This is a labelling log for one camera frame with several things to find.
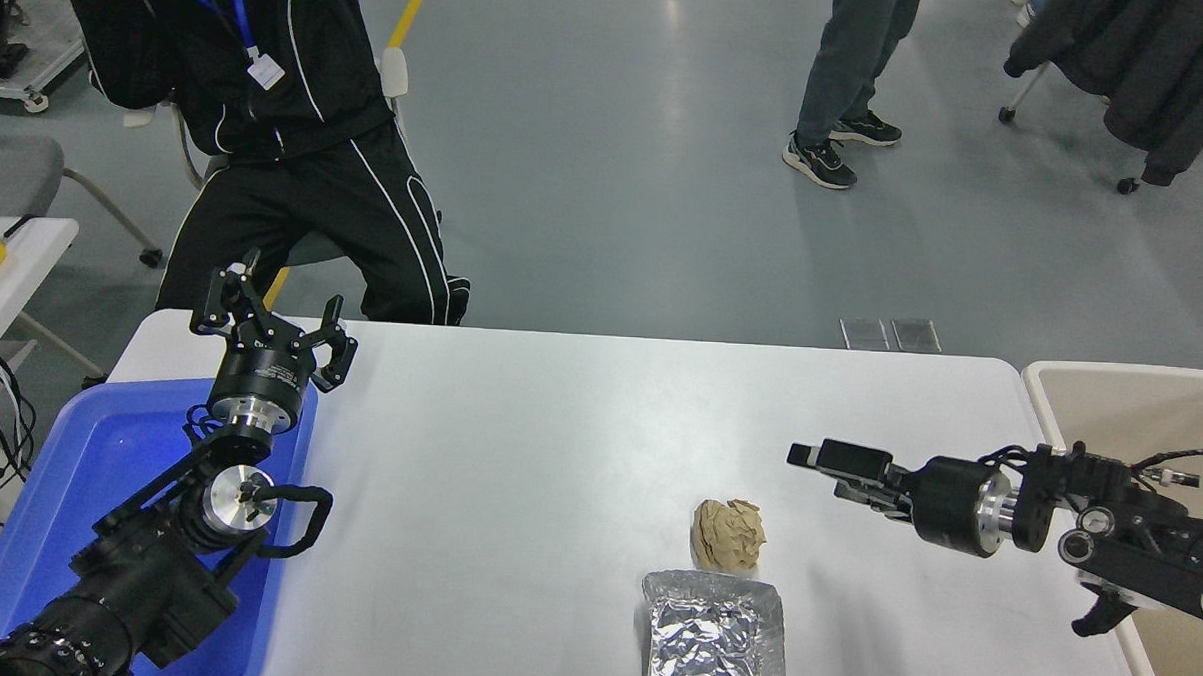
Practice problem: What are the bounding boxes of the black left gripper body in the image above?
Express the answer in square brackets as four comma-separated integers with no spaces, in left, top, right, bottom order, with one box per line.
[209,316,321,419]

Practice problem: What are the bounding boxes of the seated person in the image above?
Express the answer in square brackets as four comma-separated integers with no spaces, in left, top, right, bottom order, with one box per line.
[57,0,482,326]

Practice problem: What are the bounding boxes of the blue plastic tray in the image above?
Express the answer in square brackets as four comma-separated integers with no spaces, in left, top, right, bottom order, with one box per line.
[0,369,321,676]

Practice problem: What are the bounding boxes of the crumpled tan paper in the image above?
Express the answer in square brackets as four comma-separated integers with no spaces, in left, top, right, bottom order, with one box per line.
[689,497,769,575]

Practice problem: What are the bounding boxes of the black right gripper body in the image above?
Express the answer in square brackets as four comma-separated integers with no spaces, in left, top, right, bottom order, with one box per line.
[899,456,1001,560]

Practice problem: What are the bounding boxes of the grey padded chair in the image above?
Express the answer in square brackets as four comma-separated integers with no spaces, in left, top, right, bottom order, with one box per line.
[0,135,167,269]

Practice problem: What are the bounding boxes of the white chair holding jacket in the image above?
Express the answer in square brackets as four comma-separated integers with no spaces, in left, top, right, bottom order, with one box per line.
[996,60,1145,196]

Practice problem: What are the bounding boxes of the standing person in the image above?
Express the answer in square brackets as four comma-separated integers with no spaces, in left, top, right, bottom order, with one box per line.
[781,0,924,194]

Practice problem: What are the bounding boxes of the aluminium frame cart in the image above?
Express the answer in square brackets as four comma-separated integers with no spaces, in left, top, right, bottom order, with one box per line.
[0,0,99,118]

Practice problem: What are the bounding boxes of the large pale bin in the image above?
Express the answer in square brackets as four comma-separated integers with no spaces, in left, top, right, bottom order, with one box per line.
[1010,360,1203,676]

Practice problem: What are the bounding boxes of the silver foil tray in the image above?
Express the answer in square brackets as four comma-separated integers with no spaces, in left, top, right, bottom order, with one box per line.
[638,568,794,676]

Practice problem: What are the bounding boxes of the dark grey jacket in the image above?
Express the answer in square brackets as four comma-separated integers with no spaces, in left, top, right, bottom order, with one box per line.
[999,0,1203,190]

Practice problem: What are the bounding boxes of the clear floor plate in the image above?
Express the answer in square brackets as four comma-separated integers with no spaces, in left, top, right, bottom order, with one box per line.
[839,317,890,351]
[891,318,942,353]

